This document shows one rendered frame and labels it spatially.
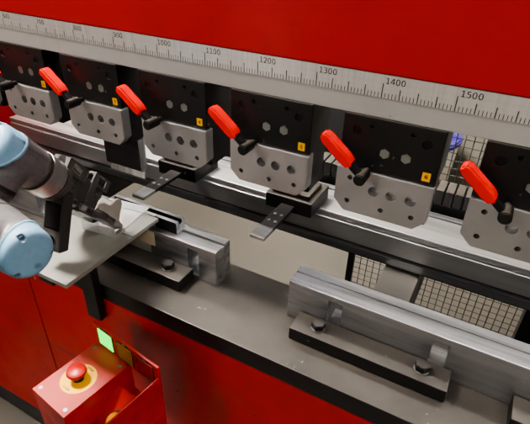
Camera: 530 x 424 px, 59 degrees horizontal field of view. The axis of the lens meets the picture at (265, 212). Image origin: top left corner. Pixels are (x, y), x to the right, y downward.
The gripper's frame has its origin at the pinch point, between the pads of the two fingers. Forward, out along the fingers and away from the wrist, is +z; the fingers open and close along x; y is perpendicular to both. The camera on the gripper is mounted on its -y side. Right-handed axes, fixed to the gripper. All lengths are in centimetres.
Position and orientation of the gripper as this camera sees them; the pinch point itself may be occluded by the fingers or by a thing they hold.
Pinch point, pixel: (104, 225)
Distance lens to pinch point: 107.7
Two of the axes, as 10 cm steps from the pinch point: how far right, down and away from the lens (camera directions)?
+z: 2.1, 3.3, 9.2
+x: -9.3, -2.2, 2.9
